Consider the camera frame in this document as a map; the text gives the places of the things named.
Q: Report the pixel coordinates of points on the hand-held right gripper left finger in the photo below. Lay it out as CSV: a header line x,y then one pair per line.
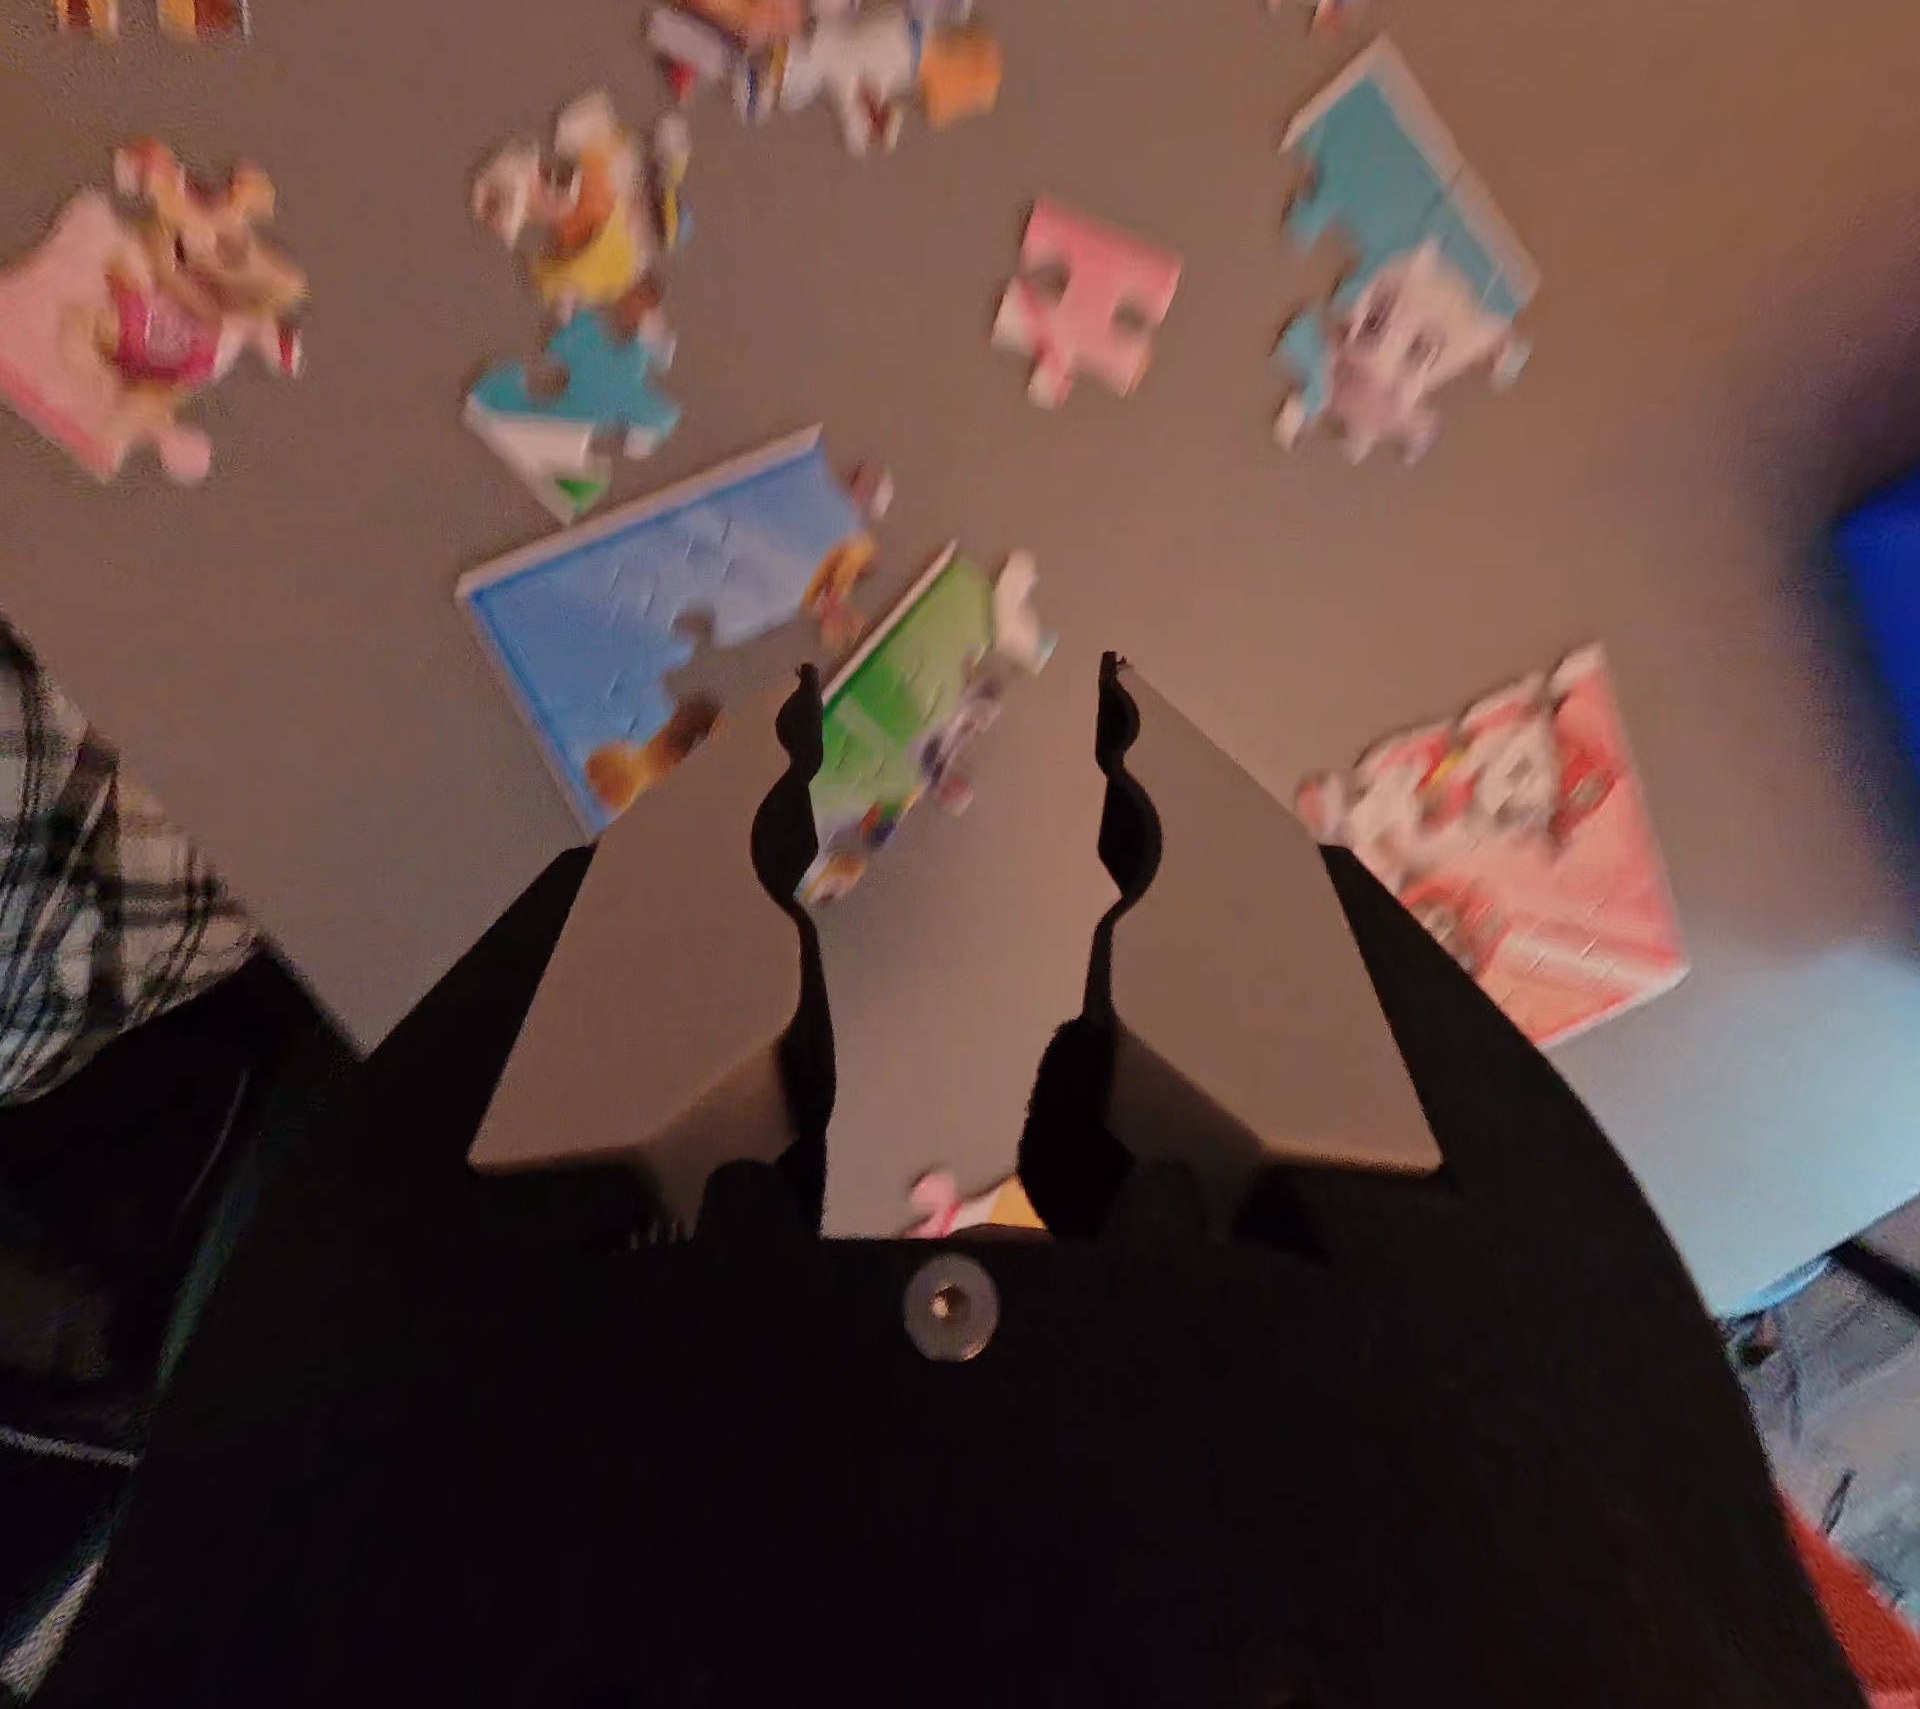
x,y
661,1005

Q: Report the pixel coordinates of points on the teal green corner puzzle piece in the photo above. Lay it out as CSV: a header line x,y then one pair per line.
x,y
600,383

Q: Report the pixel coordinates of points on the assembled light blue puzzle section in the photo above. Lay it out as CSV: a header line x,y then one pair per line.
x,y
630,598

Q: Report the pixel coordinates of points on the assembled pink red puzzle section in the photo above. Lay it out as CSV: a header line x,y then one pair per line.
x,y
1514,839

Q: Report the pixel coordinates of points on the pink dog puzzle piece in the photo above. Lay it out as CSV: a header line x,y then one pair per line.
x,y
104,345

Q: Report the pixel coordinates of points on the blue plastic bin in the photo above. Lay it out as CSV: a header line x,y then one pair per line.
x,y
1883,615

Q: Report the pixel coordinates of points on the red object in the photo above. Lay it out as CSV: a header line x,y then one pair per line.
x,y
1875,1634

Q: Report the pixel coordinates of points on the pink yellow puzzle piece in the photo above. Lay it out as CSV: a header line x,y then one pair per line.
x,y
974,1208

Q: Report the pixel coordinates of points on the green puzzle section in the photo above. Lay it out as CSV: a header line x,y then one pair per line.
x,y
915,705

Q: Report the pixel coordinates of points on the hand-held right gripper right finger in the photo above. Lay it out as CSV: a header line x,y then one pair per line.
x,y
1274,1005

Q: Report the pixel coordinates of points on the assembled teal puzzle section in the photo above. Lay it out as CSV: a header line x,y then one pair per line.
x,y
1381,165

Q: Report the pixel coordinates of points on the white orange red puzzle piece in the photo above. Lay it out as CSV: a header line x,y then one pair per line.
x,y
841,67

